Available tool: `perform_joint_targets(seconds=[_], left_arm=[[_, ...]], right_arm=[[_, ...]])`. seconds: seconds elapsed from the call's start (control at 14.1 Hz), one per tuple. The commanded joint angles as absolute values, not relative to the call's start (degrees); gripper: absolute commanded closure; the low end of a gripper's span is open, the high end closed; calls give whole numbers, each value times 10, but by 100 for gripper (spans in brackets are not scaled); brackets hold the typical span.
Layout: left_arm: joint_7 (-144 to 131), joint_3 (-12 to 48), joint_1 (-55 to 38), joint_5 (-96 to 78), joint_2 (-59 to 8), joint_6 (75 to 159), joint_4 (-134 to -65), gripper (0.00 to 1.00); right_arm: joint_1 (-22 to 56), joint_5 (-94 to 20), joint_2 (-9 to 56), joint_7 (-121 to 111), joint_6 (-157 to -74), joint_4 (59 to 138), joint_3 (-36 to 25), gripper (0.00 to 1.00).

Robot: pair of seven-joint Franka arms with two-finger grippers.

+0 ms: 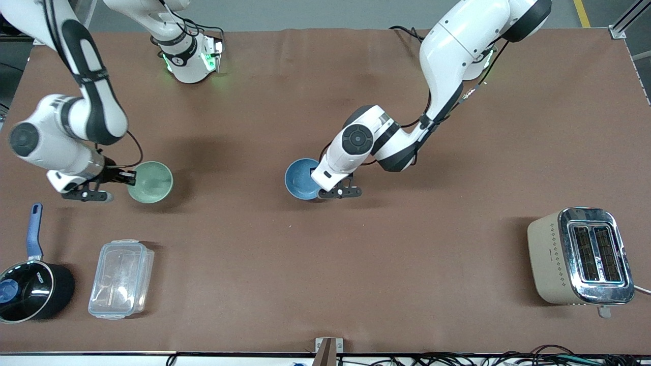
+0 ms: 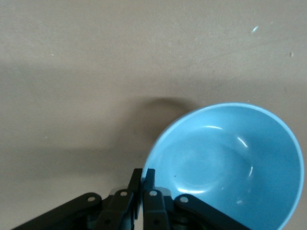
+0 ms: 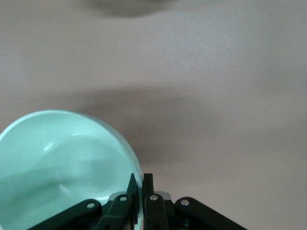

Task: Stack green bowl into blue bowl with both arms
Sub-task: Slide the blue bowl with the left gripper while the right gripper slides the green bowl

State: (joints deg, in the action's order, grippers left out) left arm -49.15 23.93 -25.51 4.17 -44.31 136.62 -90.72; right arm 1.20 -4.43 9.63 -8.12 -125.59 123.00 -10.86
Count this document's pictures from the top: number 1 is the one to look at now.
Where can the right arm base connector plate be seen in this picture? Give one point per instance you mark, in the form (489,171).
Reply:
(213,53)

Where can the clear plastic food container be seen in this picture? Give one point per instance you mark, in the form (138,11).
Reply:
(119,279)

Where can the beige chrome toaster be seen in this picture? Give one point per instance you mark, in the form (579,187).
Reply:
(557,259)

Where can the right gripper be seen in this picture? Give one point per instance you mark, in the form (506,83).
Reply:
(113,175)

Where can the glass lid blue knob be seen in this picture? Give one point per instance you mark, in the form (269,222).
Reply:
(28,292)

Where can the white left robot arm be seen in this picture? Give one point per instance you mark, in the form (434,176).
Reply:
(447,51)

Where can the brown table cover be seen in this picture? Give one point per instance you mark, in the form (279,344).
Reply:
(325,279)

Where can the blue bowl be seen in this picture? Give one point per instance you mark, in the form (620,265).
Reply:
(301,179)

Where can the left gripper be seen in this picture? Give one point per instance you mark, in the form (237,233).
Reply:
(312,171)

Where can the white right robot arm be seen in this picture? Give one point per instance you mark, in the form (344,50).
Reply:
(51,147)

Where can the green bowl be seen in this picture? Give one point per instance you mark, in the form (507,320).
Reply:
(151,183)

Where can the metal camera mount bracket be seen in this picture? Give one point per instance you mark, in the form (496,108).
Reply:
(328,351)

